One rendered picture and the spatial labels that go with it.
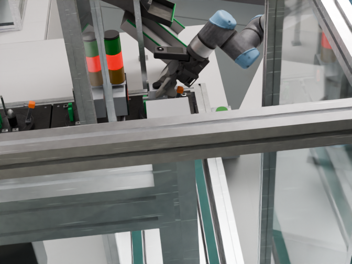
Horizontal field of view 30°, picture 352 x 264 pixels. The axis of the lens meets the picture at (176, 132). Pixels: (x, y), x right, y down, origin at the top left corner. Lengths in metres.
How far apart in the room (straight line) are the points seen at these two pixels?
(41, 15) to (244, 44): 1.35
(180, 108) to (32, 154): 0.35
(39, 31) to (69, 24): 1.89
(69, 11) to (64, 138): 0.57
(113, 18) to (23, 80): 2.17
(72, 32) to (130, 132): 0.61
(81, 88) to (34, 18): 1.94
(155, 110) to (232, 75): 3.24
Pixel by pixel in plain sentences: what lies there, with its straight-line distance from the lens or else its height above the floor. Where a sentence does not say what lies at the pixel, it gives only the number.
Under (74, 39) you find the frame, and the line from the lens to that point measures 1.19.
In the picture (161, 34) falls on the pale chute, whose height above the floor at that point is 1.08.
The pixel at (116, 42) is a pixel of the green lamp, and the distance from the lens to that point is 1.86.
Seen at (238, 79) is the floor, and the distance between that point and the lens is 4.09.
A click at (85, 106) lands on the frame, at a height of 1.61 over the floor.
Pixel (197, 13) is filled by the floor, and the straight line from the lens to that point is 4.79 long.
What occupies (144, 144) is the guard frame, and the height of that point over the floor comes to 1.98.
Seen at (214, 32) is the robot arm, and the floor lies 1.29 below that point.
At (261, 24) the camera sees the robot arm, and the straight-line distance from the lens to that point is 2.14.
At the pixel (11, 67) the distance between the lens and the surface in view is 2.85.
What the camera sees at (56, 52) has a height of 0.86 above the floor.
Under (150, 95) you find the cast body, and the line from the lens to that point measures 2.20.
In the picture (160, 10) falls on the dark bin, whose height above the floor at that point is 1.21.
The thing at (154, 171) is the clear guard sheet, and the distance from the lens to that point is 0.63.
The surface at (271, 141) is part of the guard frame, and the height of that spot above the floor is 1.97.
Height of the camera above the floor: 2.37
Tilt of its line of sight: 40 degrees down
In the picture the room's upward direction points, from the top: 4 degrees counter-clockwise
